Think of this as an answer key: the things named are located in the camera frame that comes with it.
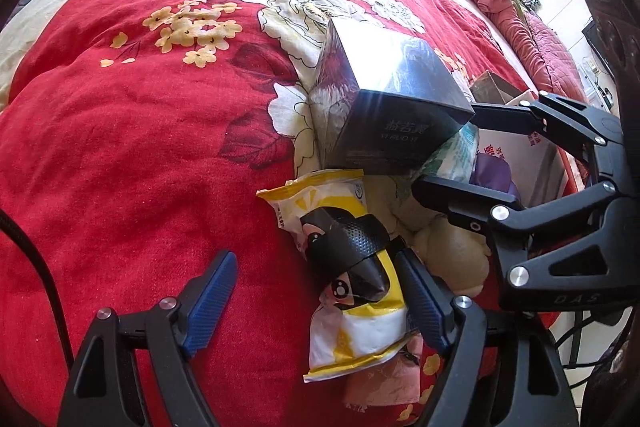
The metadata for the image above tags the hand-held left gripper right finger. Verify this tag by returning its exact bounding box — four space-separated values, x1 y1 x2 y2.
392 249 581 427

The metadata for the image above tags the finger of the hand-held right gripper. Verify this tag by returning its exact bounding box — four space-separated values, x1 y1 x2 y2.
471 92 626 188
411 174 626 314

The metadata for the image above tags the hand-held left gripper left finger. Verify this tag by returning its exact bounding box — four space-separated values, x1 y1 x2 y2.
57 249 238 427

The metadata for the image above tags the cream plush bunny toy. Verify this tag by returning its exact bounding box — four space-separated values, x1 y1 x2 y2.
380 177 493 299

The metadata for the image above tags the yellow and white snack packet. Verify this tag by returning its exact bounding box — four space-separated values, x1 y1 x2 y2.
255 169 426 383

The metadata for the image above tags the brown cardboard tray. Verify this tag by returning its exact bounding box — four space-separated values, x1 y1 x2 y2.
470 69 576 208

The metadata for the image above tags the dark glossy box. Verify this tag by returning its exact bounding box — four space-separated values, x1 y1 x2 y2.
306 17 476 172

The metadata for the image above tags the purple cloth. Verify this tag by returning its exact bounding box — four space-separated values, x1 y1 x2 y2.
472 152 521 202

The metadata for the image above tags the pink quilt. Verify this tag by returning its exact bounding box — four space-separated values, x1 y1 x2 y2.
435 0 586 104

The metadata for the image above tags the pink packet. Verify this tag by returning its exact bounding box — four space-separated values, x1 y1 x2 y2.
345 337 426 408

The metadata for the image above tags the teal and white tissue pack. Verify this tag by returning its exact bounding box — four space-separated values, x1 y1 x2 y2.
410 122 481 188

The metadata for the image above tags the bed with cream sheet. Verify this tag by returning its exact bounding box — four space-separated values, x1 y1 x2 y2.
0 0 546 108

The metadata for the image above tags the red floral blanket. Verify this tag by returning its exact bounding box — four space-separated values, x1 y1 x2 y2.
0 0 576 427

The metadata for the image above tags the black cable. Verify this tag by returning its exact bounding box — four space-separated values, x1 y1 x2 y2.
0 207 76 358

